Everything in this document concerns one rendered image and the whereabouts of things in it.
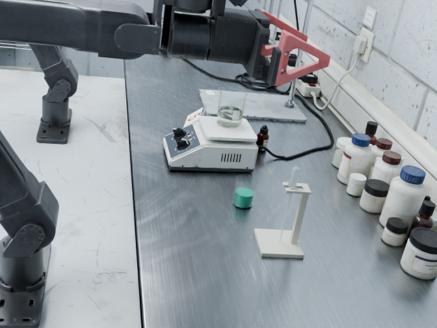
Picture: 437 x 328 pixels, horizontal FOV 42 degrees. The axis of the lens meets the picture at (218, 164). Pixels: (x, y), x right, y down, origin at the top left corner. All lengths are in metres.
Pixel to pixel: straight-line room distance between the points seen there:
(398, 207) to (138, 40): 0.69
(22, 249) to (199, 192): 0.47
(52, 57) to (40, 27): 0.64
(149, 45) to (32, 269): 0.38
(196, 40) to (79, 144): 0.69
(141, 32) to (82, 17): 0.07
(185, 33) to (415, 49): 0.88
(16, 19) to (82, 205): 0.49
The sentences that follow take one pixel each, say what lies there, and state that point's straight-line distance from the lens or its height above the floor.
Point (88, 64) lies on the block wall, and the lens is 3.76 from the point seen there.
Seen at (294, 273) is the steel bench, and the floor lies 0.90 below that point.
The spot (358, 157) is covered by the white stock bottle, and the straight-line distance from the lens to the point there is 1.33.
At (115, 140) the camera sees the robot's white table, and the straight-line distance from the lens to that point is 1.39.
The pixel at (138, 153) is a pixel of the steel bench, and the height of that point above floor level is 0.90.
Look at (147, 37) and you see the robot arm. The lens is 0.71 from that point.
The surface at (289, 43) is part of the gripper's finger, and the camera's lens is 0.71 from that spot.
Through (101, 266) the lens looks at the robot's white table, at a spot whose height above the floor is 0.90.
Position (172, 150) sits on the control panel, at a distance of 1.29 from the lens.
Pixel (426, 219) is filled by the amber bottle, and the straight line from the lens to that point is 1.17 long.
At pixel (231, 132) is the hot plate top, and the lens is 1.29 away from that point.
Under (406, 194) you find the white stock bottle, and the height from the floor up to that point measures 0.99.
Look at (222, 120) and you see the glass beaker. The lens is 1.30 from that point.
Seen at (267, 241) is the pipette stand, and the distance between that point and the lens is 1.07.
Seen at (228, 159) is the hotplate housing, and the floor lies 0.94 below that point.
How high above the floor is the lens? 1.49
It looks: 26 degrees down
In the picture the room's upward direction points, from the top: 9 degrees clockwise
